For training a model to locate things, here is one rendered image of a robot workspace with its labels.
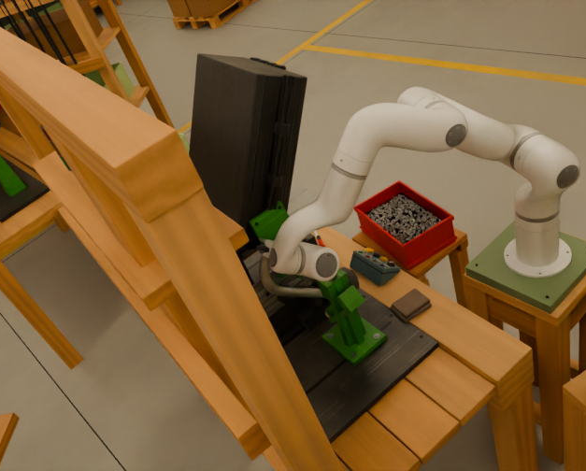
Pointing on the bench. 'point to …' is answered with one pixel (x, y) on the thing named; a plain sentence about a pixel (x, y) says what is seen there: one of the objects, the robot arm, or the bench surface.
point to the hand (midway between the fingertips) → (269, 249)
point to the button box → (373, 267)
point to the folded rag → (410, 305)
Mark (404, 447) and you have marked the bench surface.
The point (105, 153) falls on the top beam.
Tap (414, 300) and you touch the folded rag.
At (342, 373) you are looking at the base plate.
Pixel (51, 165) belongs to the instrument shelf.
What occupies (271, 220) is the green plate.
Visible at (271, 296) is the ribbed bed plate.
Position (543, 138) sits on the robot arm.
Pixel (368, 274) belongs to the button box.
